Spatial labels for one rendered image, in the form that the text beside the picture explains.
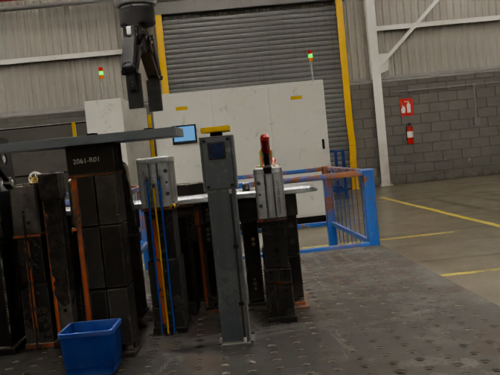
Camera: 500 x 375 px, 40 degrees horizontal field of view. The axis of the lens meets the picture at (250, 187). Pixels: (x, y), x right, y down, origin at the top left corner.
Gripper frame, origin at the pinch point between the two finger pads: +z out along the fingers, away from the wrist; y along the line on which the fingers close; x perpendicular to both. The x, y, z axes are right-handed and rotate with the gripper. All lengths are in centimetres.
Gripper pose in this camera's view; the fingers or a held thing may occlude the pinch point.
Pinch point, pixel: (146, 104)
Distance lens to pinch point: 149.0
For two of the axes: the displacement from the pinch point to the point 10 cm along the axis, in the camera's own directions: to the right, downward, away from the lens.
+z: 1.0, 9.9, 0.5
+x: -9.8, 0.9, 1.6
